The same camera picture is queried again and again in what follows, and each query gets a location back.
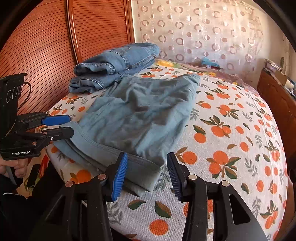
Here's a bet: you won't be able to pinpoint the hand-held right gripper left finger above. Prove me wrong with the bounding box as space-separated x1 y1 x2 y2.
30 152 129 241

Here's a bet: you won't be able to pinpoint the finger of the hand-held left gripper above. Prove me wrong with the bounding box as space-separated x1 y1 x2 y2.
25 115 71 129
35 126 75 142

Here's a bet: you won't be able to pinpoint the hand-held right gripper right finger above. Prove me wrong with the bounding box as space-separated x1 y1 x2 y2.
166 152 269 241

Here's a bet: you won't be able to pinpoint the grey-blue pants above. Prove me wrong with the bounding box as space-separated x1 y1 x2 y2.
53 73 201 197

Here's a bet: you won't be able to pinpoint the person's left hand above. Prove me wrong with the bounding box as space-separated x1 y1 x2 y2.
0 158 31 184

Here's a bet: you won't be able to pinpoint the orange print sheet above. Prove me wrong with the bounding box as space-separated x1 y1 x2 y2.
45 59 289 241

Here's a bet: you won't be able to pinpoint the wooden slatted wardrobe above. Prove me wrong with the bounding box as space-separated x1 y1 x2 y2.
0 0 136 116

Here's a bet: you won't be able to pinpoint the folded blue jeans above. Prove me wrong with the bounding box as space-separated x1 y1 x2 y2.
69 42 161 94

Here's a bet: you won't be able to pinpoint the box with blue cloth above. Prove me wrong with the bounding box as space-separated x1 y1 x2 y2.
200 57 221 69

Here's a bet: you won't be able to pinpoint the wooden sideboard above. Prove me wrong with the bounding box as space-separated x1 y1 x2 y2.
257 69 296 142

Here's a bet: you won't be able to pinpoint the cardboard box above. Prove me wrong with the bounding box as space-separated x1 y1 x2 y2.
274 70 289 86

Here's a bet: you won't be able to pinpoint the circle patterned sheer curtain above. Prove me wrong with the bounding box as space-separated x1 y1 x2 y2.
131 0 288 82

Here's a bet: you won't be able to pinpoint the stack of papers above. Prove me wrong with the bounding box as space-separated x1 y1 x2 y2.
264 58 284 73

